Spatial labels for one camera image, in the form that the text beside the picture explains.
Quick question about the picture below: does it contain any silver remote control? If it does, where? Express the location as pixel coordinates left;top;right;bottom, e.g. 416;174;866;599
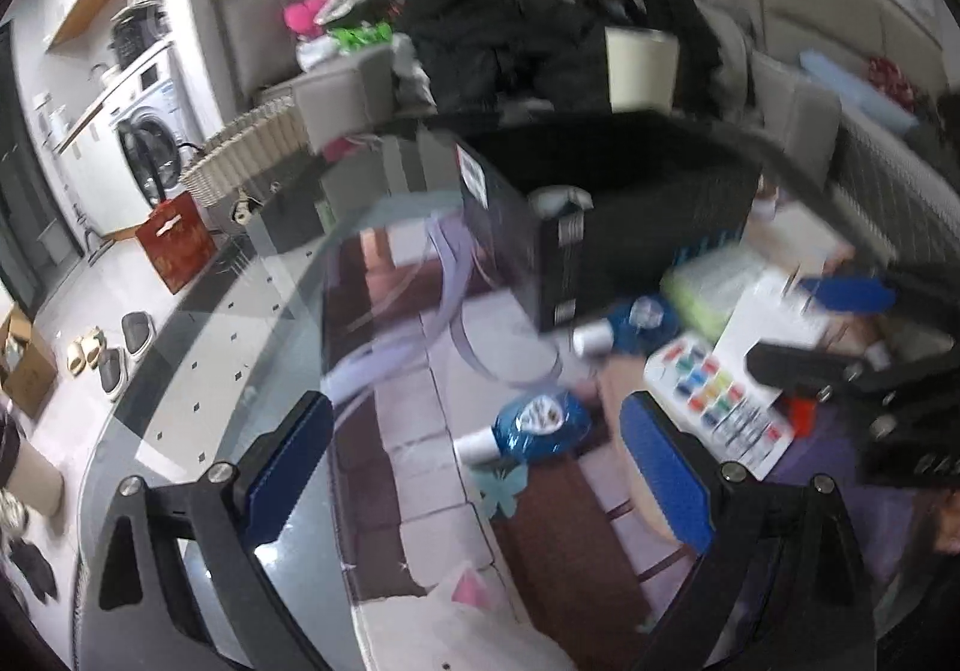
644;332;794;479

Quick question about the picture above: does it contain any green lidded plastic case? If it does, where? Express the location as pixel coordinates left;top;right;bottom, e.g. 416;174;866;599
661;244;768;343

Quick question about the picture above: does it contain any blue tape dispenser far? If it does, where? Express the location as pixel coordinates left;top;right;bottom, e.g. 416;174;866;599
571;294;680;357

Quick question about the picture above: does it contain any blue tape dispenser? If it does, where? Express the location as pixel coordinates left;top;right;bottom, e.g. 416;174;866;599
454;390;592;468
571;294;680;357

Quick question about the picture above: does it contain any grey sofa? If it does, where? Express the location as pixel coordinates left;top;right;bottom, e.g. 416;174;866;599
256;44;955;180

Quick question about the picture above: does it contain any cardboard box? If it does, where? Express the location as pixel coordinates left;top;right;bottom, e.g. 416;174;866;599
2;306;57;419

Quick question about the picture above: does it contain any blue tape dispenser near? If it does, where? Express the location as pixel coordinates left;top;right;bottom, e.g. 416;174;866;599
454;390;592;468

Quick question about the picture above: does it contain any black storage box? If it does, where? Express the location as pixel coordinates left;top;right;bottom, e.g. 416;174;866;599
455;111;760;332

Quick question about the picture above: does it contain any red gift bag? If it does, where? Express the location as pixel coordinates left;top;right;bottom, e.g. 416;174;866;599
135;192;215;294

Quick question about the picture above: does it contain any white cylindrical cup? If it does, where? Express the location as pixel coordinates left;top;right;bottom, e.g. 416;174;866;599
605;28;680;112

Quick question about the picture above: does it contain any black jacket pile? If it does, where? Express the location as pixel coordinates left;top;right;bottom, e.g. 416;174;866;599
395;0;721;116

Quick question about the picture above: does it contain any white washing machine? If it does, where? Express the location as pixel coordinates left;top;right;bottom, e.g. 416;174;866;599
104;39;202;206

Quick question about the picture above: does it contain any woven wicker basket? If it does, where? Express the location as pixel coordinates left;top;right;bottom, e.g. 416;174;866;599
182;96;309;206

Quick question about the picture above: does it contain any grey back cushion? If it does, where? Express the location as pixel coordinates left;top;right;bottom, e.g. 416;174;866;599
212;0;301;111

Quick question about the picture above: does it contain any pink plush toy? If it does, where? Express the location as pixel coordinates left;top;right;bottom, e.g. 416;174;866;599
283;0;329;39

